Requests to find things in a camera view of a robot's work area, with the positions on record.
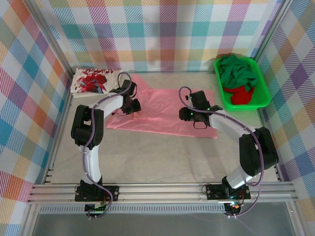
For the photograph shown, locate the aluminium frame post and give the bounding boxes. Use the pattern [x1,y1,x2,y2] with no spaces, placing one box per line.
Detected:
[251,0,295,64]
[24,0,76,99]

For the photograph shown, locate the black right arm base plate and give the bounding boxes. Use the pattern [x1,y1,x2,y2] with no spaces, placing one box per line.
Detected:
[205,183,252,200]

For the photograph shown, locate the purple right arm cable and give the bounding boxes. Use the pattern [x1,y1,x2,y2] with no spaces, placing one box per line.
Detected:
[178,86,266,220]

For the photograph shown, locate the green plastic basket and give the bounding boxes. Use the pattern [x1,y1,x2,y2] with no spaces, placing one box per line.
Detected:
[213,57,272,112]

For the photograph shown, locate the aluminium side rail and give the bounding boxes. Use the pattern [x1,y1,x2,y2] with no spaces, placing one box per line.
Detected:
[257,108,284,182]
[41,73,74,185]

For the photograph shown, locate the grey slotted cable duct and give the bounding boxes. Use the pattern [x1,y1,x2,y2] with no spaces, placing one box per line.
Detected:
[39,206,226,213]

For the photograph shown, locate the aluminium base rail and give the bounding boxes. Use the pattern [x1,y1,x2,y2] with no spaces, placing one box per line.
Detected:
[27,183,300,204]

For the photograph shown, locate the green t-shirt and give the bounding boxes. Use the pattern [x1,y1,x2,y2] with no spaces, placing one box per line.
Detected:
[219,55,258,89]

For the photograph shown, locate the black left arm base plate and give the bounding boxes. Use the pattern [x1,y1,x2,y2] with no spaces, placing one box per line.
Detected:
[74,185,120,203]

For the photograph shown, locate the white t-shirt with red print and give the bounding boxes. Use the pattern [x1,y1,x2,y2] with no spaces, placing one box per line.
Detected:
[70,68,124,99]

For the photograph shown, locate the pink t-shirt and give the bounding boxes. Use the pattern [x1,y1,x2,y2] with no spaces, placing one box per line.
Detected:
[105,75,219,140]

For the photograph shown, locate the grey metal sheet panel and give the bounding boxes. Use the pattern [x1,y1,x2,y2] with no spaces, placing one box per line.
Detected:
[31,213,296,236]

